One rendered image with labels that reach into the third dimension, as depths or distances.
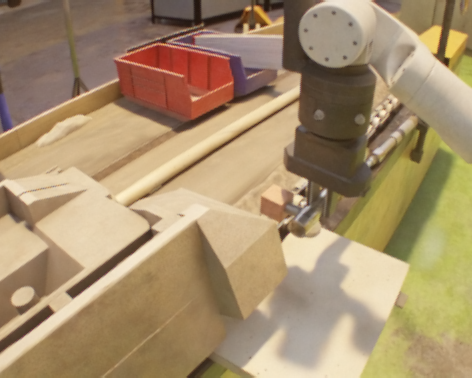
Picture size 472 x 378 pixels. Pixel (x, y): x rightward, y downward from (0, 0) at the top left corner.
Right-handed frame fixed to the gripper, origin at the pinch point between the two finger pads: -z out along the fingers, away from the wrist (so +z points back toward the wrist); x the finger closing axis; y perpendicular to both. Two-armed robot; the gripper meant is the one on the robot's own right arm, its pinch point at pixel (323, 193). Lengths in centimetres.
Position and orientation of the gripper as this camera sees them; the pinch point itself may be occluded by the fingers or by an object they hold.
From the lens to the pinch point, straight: 53.1
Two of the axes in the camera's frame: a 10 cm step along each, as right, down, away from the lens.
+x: -7.8, -3.8, 4.9
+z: 0.0, -7.9, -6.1
